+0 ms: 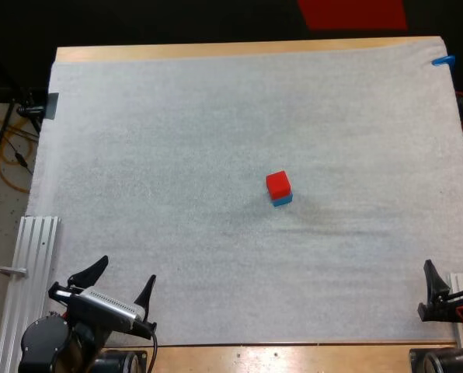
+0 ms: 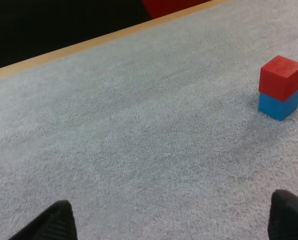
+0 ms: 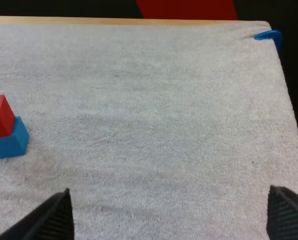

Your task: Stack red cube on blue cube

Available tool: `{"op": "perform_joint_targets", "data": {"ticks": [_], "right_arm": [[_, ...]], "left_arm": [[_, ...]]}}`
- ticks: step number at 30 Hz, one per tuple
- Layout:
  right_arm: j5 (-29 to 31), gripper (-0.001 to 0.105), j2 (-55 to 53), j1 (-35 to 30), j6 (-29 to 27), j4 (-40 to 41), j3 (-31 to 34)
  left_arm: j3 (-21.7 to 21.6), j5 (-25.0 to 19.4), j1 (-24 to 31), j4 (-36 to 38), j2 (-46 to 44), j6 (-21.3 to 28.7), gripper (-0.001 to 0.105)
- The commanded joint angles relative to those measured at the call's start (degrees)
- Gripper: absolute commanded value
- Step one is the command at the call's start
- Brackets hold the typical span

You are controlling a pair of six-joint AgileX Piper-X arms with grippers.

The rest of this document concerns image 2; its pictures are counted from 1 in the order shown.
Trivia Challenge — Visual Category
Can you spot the red cube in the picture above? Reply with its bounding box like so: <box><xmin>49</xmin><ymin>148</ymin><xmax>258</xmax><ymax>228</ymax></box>
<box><xmin>258</xmin><ymin>55</ymin><xmax>298</xmax><ymax>102</ymax></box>

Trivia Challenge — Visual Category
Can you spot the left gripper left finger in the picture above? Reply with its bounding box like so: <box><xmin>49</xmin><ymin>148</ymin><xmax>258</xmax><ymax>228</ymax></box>
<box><xmin>7</xmin><ymin>199</ymin><xmax>79</xmax><ymax>240</ymax></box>

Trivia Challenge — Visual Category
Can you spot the blue cube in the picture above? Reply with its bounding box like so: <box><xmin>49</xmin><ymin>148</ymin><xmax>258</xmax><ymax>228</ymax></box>
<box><xmin>257</xmin><ymin>86</ymin><xmax>298</xmax><ymax>122</ymax></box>

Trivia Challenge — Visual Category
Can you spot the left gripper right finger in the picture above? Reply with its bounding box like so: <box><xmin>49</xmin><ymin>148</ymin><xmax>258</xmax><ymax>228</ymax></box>
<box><xmin>267</xmin><ymin>189</ymin><xmax>298</xmax><ymax>240</ymax></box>

